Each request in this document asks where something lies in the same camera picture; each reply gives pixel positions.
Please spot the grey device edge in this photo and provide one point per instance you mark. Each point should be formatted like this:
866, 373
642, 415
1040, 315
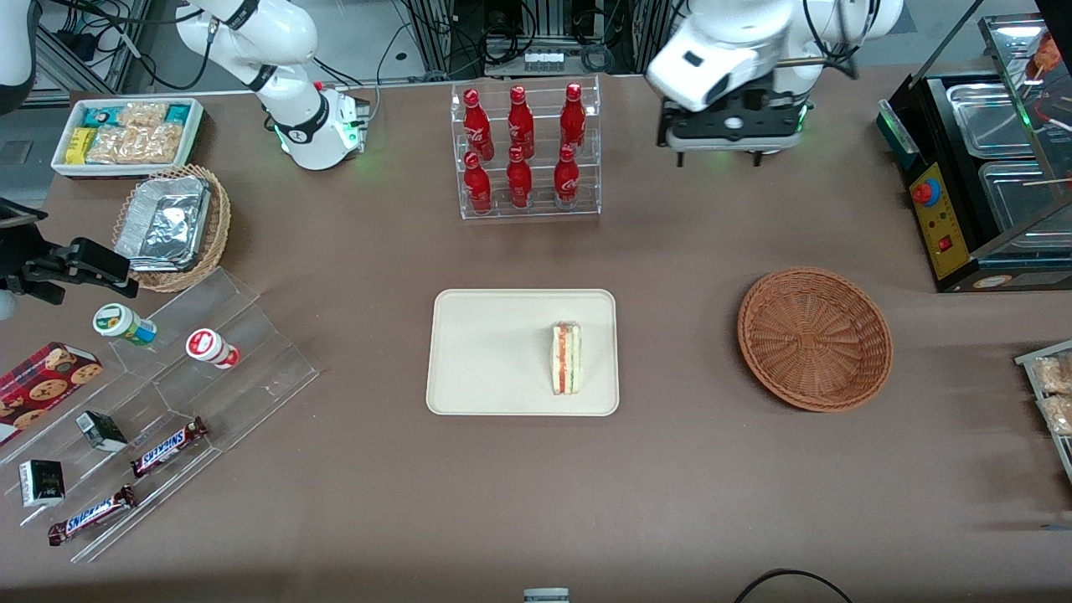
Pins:
546, 596

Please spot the clear acrylic stepped display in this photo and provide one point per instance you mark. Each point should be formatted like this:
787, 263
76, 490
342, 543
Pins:
251, 385

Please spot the black food warmer machine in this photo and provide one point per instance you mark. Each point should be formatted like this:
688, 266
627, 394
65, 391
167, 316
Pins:
946, 226

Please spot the yellow snack packet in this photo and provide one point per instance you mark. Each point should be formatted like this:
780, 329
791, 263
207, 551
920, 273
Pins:
79, 145

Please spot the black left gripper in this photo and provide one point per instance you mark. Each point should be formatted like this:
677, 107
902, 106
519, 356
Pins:
758, 157

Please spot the clear rice cracker bag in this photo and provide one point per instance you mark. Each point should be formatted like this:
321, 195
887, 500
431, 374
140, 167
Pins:
138, 144
142, 114

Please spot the grey metal snack tray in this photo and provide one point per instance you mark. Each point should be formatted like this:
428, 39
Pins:
1026, 360

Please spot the clear acrylic bottle rack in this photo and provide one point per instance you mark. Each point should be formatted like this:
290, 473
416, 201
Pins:
540, 209

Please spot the triangular sandwich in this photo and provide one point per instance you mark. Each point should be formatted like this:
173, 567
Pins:
566, 358

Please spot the red cola bottle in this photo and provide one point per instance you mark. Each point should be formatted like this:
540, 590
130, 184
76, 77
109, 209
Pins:
567, 179
520, 121
519, 182
476, 121
476, 186
573, 117

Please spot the white power strip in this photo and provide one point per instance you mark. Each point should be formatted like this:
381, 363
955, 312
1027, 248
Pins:
543, 60

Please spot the light wicker basket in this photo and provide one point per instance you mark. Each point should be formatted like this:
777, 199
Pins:
216, 234

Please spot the beige rectangular tray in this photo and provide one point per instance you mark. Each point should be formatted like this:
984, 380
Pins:
494, 352

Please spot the teal snack packet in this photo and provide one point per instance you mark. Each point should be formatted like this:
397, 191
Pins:
178, 114
100, 115

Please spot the clear snack bag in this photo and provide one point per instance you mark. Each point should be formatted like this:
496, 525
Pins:
1059, 414
1053, 374

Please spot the silver foil tray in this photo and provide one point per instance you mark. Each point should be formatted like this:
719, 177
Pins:
163, 224

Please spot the red cookie box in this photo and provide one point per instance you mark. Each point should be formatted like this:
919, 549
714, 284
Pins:
42, 389

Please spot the green lid white cup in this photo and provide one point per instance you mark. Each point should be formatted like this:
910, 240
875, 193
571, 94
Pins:
121, 324

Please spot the round brown wicker basket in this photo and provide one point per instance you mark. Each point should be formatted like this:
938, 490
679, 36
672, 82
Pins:
812, 339

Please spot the white snack bin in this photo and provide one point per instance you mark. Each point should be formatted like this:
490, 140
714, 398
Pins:
197, 117

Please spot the red lid white cup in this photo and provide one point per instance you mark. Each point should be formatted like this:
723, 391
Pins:
211, 347

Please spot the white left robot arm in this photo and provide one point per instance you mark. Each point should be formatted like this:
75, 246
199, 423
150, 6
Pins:
729, 42

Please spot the brown snickers bar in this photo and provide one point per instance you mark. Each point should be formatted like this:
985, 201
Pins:
90, 516
167, 446

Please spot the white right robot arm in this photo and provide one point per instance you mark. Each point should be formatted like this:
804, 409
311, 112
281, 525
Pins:
310, 134

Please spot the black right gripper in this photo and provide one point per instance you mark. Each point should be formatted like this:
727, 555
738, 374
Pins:
23, 261

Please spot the small black white box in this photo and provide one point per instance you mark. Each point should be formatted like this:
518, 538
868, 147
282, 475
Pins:
42, 483

